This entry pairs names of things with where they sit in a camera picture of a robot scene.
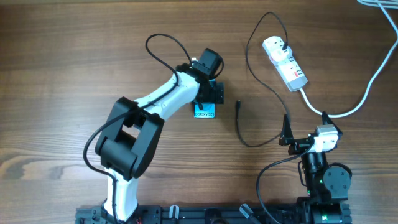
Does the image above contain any white power strip cord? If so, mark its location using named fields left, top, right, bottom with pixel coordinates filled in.
left=299, top=0, right=398, bottom=119

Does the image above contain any white power strip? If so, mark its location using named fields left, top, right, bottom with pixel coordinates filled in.
left=262, top=36, right=308, bottom=92

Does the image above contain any black usb charging cable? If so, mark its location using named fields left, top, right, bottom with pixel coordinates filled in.
left=235, top=11, right=292, bottom=148

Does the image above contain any turquoise screen smartphone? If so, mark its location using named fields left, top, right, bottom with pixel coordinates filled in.
left=194, top=103, right=216, bottom=119

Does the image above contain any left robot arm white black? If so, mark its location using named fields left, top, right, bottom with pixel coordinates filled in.
left=95, top=49, right=224, bottom=223

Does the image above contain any white usb charger plug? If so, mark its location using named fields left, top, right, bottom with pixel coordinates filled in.
left=269, top=47, right=292, bottom=65

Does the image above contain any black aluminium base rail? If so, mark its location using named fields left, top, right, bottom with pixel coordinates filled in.
left=75, top=203, right=352, bottom=224

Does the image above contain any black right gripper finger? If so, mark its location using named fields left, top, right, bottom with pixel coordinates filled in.
left=279, top=114, right=294, bottom=141
left=322, top=111, right=343, bottom=136

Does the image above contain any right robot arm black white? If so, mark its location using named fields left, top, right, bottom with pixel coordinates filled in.
left=279, top=112, right=353, bottom=224

